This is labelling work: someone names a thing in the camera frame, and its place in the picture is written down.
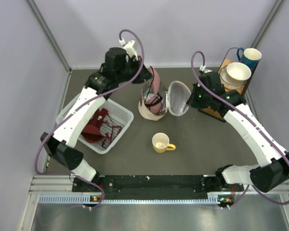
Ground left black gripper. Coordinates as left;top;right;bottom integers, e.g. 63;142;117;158
115;55;153;84

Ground cream round laundry bag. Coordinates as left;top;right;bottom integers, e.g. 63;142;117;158
138;81;191;121

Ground pink bra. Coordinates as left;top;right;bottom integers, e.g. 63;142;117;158
144;66;163;115

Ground dark red bra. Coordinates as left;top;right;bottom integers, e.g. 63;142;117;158
81;108;122;149

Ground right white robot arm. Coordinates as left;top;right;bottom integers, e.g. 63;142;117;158
187;71;289;193

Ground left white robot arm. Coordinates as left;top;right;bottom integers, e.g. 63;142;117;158
41;39;152;191

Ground white plate under bowl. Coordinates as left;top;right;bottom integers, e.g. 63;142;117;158
220;66;246;90

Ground white perforated plastic basket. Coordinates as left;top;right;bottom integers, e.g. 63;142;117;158
55;92;134;154

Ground white ceramic bowl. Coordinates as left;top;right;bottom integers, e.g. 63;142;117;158
225;62;251;86

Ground yellow ceramic mug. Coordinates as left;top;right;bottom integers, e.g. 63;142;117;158
152;133;176;154

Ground blue white mug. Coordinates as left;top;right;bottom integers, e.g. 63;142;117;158
236;48;262;72

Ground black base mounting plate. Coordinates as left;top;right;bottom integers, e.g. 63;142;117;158
72;174;236;200

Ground black wire wooden rack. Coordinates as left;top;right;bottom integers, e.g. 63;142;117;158
199;47;259;122

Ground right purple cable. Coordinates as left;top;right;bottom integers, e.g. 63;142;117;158
191;51;289;205

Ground purple cable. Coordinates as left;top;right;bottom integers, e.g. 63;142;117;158
191;51;289;205
34;29;145;210

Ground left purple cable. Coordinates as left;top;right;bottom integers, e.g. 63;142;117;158
34;29;145;210

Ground grey slotted cable duct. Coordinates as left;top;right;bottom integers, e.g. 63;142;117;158
38;193;234;205

